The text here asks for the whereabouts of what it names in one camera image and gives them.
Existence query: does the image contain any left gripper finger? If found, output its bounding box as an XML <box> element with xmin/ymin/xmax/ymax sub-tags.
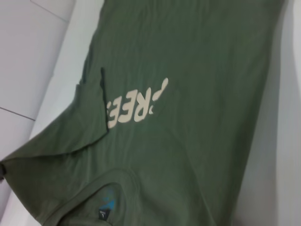
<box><xmin>0</xmin><ymin>162</ymin><xmax>7</xmax><ymax>183</ymax></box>

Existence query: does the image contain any dark green printed T-shirt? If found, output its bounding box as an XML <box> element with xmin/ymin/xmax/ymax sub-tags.
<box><xmin>0</xmin><ymin>0</ymin><xmax>277</xmax><ymax>226</ymax></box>

